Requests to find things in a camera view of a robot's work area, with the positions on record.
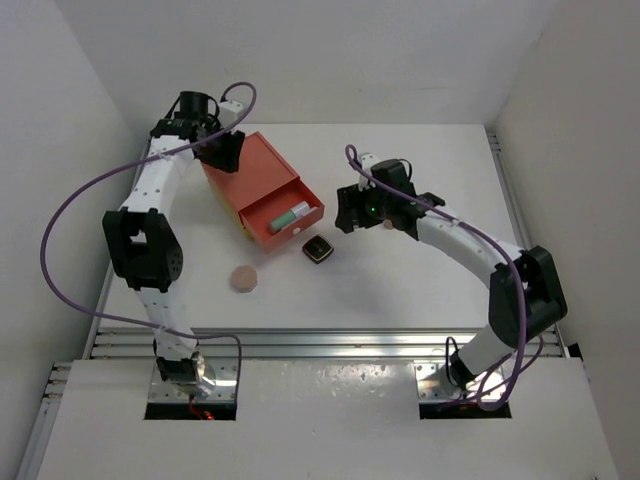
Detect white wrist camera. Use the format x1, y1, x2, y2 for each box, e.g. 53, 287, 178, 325
218, 100, 246, 127
358, 153, 380, 191

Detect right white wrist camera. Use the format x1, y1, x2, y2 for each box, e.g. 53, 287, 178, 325
358, 153, 380, 191

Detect green bottle white cap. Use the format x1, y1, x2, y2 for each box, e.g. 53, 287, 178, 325
269, 201, 311, 234

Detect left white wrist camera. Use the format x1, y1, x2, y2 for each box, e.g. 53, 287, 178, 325
218, 100, 246, 127

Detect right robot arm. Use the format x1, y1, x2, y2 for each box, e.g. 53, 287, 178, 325
335, 154, 568, 391

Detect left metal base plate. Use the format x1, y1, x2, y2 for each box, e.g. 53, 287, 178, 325
147, 359, 237, 405

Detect metal base plate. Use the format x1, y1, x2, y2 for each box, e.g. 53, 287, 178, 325
147, 359, 237, 405
413, 359, 507, 405

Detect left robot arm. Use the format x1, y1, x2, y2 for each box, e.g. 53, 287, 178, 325
102, 91, 246, 398

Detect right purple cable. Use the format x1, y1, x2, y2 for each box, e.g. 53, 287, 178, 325
344, 144, 545, 412

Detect red top drawer unit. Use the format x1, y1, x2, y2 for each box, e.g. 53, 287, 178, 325
202, 132, 325, 253

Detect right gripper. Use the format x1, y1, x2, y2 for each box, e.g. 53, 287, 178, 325
338, 180, 394, 232

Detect black square compact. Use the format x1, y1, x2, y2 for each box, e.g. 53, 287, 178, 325
302, 235, 334, 264

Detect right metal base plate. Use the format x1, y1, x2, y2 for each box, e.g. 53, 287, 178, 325
413, 359, 507, 405

